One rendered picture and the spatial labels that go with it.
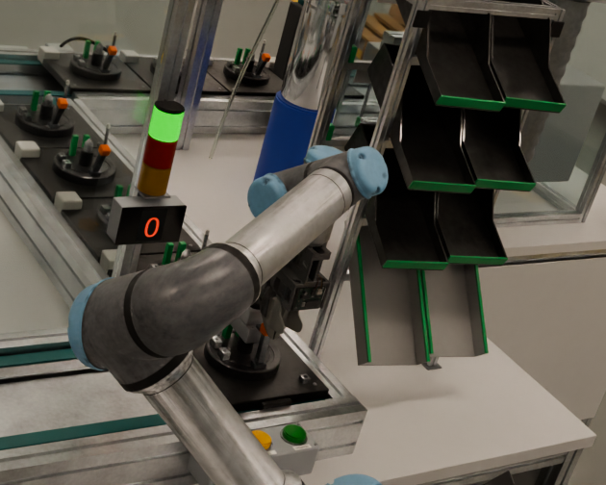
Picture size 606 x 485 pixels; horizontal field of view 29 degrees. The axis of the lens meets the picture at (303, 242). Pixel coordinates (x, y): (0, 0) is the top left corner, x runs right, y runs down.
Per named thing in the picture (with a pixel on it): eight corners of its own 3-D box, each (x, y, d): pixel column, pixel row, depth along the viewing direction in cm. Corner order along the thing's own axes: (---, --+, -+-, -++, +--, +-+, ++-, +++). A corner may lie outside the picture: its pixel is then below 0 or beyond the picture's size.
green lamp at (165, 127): (183, 142, 194) (189, 114, 192) (156, 142, 192) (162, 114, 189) (169, 129, 198) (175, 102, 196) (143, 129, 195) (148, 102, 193)
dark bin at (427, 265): (442, 270, 218) (462, 247, 212) (381, 268, 212) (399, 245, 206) (402, 152, 232) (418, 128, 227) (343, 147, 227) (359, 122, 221)
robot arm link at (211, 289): (176, 278, 138) (373, 122, 173) (115, 293, 144) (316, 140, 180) (219, 363, 140) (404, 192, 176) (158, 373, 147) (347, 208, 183)
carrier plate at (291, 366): (326, 397, 214) (329, 388, 213) (212, 416, 200) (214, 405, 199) (262, 325, 230) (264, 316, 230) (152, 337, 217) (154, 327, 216)
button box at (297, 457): (312, 473, 201) (321, 446, 198) (205, 495, 189) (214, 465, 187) (290, 448, 206) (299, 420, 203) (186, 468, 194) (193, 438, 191)
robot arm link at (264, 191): (290, 165, 174) (333, 154, 183) (236, 182, 182) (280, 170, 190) (305, 216, 175) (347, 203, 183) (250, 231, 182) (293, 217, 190)
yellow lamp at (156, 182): (170, 195, 199) (177, 169, 197) (144, 196, 196) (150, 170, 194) (158, 182, 202) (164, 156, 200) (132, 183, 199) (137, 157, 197)
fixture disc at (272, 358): (292, 376, 214) (295, 367, 213) (226, 385, 206) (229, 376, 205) (255, 333, 223) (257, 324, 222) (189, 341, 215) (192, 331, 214)
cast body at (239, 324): (266, 342, 211) (275, 309, 208) (245, 344, 209) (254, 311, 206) (245, 317, 217) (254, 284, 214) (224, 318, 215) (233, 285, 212)
